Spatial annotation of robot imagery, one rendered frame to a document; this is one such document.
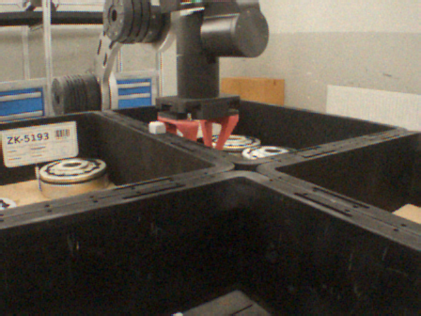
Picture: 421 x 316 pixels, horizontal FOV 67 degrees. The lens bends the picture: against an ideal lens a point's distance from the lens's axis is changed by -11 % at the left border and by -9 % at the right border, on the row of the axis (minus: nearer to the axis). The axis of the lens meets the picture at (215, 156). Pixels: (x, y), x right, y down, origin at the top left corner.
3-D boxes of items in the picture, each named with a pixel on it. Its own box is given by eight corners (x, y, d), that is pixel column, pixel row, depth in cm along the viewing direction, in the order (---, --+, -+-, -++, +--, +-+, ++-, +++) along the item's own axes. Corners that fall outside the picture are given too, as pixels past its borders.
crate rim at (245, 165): (100, 123, 60) (99, 110, 60) (236, 108, 77) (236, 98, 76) (244, 195, 29) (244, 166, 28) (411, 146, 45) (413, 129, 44)
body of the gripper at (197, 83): (241, 108, 49) (242, 55, 47) (181, 118, 42) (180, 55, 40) (211, 103, 53) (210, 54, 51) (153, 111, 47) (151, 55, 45)
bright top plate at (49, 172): (33, 169, 51) (32, 165, 51) (91, 158, 58) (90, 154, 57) (50, 187, 44) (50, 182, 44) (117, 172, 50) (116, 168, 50)
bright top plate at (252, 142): (196, 141, 68) (196, 138, 68) (239, 135, 74) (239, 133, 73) (226, 153, 60) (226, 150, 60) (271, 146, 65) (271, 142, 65)
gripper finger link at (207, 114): (240, 165, 51) (240, 100, 48) (200, 177, 46) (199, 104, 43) (209, 155, 56) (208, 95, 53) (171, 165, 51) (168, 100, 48)
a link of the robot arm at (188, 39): (200, 13, 48) (166, 11, 44) (234, 8, 43) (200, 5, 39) (200, 61, 50) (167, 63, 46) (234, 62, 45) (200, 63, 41)
